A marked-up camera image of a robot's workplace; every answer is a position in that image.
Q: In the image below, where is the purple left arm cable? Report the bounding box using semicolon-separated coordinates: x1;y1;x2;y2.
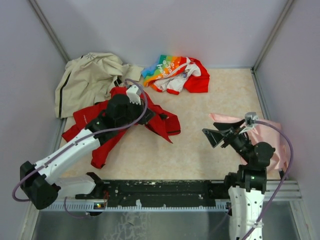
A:
12;78;148;220

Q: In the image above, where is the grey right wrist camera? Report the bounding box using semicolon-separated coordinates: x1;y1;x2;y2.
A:
244;112;259;126

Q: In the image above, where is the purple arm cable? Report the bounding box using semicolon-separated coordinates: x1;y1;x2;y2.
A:
219;119;294;240
12;78;148;220

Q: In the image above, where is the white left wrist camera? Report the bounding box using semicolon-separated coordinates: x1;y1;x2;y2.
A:
126;85;142;105

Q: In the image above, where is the red jacket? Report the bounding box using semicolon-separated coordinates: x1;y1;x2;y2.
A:
62;96;181;169

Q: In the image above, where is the right aluminium frame post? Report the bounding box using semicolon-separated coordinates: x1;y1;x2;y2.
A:
251;0;296;74

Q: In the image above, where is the beige jacket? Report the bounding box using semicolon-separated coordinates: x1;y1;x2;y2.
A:
54;52;143;119

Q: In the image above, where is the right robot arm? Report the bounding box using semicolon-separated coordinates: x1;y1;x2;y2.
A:
202;117;276;240

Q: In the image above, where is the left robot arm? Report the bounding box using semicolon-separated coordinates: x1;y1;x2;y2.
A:
18;94;169;210

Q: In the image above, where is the white slotted cable duct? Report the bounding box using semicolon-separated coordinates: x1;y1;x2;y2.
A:
39;199;232;213

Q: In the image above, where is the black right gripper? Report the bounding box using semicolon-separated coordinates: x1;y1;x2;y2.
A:
202;118;253;163

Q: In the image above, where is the pink satin cloth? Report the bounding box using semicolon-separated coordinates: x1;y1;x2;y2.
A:
209;113;290;172

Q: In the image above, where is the left aluminium frame post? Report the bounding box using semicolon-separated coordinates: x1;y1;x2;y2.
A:
27;0;70;63

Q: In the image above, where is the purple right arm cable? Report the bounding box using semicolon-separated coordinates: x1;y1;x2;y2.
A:
219;119;294;240

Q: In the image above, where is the rainbow white red garment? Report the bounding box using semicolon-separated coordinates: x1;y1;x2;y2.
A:
141;55;210;95

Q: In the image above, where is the aluminium frame post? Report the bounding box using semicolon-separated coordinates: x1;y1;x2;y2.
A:
27;0;70;63
251;0;296;74

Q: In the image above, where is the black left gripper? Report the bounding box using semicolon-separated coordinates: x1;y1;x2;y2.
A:
116;97;156;129

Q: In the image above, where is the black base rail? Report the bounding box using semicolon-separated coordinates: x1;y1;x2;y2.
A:
75;180;229;208

